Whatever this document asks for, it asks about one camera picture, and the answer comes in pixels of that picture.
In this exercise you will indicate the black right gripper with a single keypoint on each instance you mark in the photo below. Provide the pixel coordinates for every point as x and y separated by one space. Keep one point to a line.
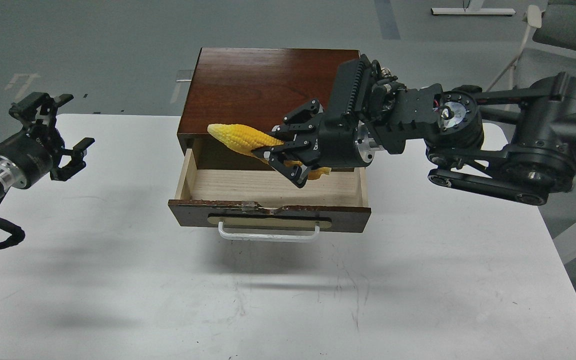
308 138

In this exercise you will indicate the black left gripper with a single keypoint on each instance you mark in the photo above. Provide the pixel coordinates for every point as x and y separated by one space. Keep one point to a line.
27 156

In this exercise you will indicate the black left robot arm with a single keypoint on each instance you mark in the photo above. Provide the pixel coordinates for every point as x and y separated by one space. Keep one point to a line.
10 233

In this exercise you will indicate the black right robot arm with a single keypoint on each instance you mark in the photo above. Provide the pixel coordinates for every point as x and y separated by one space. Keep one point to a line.
516 144

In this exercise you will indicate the dark wooden cabinet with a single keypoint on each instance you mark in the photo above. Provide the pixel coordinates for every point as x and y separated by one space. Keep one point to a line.
256 87

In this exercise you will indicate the wooden drawer with white handle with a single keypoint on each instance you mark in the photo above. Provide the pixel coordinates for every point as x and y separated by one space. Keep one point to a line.
246 200

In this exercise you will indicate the yellow corn cob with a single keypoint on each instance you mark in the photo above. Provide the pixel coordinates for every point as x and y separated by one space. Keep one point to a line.
244 139

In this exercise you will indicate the grey office chair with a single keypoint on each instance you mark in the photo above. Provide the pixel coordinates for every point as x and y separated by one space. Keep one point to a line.
548 46

